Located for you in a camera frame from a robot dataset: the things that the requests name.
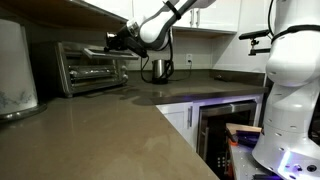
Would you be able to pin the wooden board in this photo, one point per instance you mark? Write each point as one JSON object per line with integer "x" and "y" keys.
{"x": 243, "y": 127}

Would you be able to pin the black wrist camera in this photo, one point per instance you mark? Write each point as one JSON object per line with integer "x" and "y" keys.
{"x": 138, "y": 46}

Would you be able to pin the white wall outlet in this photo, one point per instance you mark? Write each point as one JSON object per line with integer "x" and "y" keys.
{"x": 189, "y": 59}

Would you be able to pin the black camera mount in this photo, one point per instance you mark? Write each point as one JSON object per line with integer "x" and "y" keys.
{"x": 258, "y": 51}

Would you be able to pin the small black countertop object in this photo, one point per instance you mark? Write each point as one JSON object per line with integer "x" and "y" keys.
{"x": 221, "y": 78}

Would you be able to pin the built-in dishwasher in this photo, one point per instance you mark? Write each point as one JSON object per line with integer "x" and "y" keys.
{"x": 220, "y": 108}

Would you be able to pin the silver oven knob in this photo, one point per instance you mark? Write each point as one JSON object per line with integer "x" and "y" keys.
{"x": 123, "y": 69}
{"x": 125, "y": 77}

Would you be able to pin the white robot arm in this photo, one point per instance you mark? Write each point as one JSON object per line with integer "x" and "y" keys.
{"x": 293, "y": 66}

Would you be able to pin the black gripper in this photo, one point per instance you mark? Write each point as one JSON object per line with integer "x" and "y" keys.
{"x": 124, "y": 37}

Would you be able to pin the black stereo camera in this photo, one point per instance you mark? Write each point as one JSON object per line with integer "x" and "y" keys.
{"x": 255, "y": 34}

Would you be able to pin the perforated robot mounting plate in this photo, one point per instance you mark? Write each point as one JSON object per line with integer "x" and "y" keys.
{"x": 243, "y": 163}

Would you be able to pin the silver toaster oven body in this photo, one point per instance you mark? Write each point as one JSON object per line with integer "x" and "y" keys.
{"x": 63, "y": 76}

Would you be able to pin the stainless steel electric kettle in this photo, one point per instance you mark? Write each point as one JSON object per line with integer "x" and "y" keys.
{"x": 159, "y": 70}

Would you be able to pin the chrome paper towel holder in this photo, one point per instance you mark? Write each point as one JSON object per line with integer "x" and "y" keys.
{"x": 30, "y": 112}

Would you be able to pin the white wall cabinet door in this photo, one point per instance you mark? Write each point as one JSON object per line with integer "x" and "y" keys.
{"x": 183, "y": 20}
{"x": 220, "y": 15}
{"x": 143, "y": 8}

